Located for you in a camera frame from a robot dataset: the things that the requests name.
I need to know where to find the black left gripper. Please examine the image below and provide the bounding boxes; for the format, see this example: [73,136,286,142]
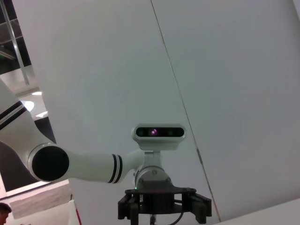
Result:
[118,187,213,224]

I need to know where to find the person head dark hair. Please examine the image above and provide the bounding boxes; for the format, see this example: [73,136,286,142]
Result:
[0,202,12,225]

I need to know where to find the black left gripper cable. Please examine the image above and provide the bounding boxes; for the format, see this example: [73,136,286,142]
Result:
[150,206,187,225]

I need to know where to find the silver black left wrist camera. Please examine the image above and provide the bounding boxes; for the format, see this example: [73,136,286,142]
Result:
[130,123,186,151]

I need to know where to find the metal shelf frame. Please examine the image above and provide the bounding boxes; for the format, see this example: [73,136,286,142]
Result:
[0,0,31,85]

